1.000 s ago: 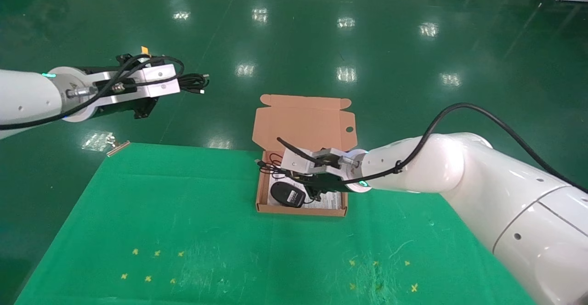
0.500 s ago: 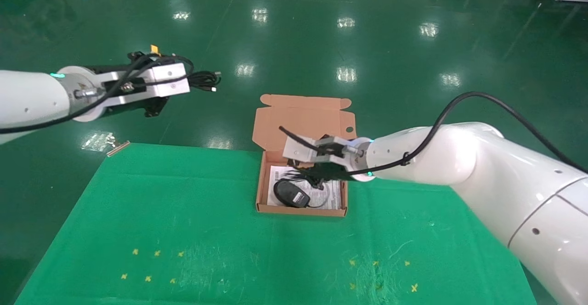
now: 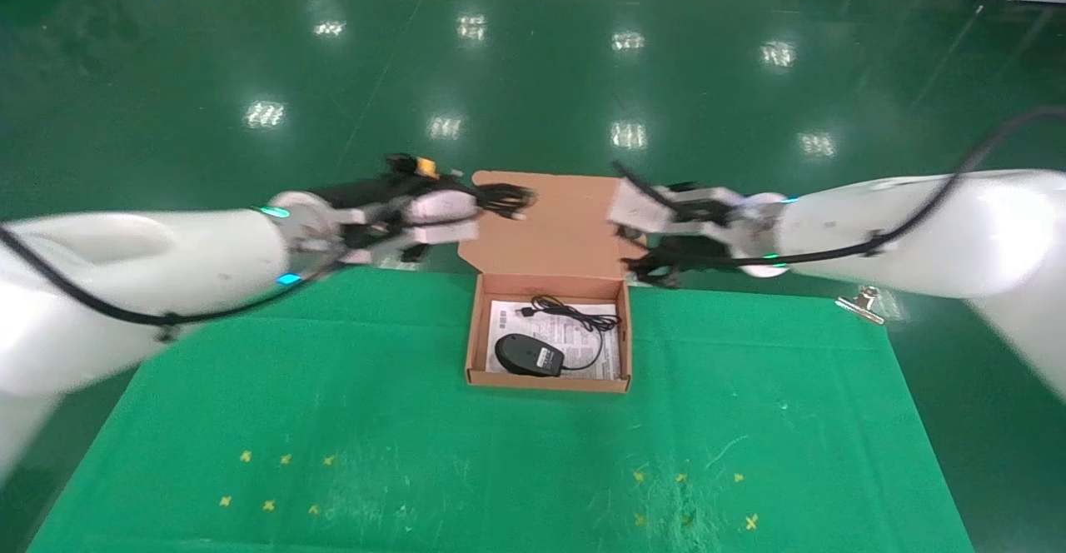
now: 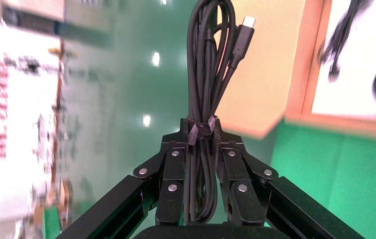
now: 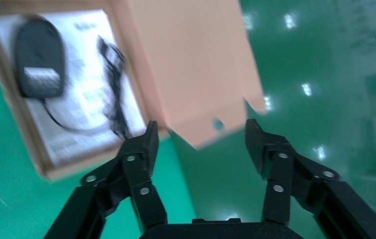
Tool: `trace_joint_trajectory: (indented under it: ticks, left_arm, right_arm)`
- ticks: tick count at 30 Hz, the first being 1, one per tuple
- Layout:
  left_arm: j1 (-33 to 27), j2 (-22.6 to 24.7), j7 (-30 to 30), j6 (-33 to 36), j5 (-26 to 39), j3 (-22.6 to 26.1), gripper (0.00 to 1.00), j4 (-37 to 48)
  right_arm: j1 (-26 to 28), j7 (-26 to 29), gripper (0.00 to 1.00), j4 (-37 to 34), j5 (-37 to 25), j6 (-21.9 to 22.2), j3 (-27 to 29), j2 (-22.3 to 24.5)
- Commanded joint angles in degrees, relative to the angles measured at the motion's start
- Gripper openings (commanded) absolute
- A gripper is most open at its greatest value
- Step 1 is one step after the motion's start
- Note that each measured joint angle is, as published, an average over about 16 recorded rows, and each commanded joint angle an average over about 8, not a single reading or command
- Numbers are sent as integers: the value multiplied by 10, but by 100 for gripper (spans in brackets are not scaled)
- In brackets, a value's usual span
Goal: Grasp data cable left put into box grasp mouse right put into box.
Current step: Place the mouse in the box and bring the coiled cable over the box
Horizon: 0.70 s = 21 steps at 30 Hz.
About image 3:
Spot metal spring clip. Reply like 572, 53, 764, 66
835, 286, 885, 325

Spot green table mat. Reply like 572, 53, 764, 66
25, 259, 975, 553

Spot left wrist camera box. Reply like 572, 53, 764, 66
404, 189, 486, 247

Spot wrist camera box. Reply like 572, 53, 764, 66
606, 181, 744, 242
404, 189, 486, 247

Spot black wired computer mouse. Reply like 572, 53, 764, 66
494, 296, 622, 378

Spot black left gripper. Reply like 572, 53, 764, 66
319, 155, 494, 264

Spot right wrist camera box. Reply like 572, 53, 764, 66
606, 181, 744, 242

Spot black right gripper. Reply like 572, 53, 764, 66
620, 237, 752, 290

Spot open brown cardboard box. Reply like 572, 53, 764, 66
456, 172, 646, 393

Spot white printed paper sheet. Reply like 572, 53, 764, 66
485, 300, 621, 381

